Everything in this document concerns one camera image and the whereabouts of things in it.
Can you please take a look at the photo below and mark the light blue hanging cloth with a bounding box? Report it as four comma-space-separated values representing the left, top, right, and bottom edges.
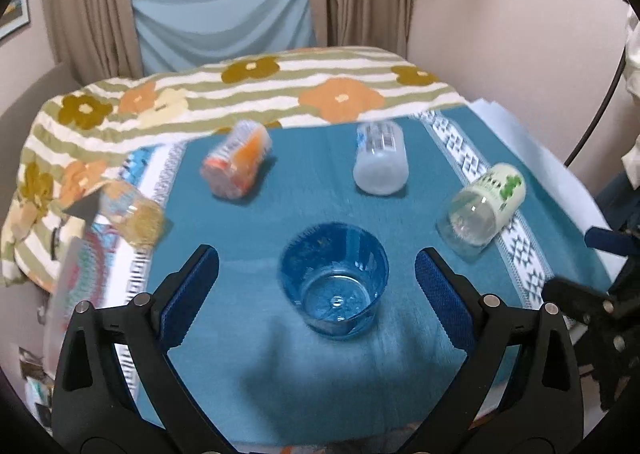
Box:
131, 0, 317, 75

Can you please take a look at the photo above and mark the orange label plastic bottle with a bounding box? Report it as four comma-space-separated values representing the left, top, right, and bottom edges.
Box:
200, 120, 273, 200

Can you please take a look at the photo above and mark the floral striped blanket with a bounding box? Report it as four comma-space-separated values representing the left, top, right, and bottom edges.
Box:
0, 46, 471, 292

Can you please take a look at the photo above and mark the clear cup with green print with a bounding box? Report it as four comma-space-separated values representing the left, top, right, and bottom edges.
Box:
436, 162, 527, 257

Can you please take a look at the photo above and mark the blue plastic cup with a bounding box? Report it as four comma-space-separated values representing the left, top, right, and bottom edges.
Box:
278, 222, 390, 340

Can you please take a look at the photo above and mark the frosted white plastic cup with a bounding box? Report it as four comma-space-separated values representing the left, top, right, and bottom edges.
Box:
352, 120, 410, 196

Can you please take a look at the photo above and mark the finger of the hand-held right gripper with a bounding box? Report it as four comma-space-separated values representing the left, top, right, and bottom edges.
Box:
542, 277, 640, 411
585, 226, 640, 256

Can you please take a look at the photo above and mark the teal cloth with patterned border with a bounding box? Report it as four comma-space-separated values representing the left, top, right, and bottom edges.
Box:
107, 109, 613, 445

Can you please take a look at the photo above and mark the framed wall picture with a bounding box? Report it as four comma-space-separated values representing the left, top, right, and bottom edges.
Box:
0, 0, 31, 40

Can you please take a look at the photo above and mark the black curved cable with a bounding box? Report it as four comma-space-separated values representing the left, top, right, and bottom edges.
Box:
564, 46, 632, 167

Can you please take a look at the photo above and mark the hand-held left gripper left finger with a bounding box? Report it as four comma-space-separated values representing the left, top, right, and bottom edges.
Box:
52, 244, 236, 454

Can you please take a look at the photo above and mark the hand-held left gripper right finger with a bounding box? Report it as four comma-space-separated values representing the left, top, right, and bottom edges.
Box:
400, 247, 585, 454

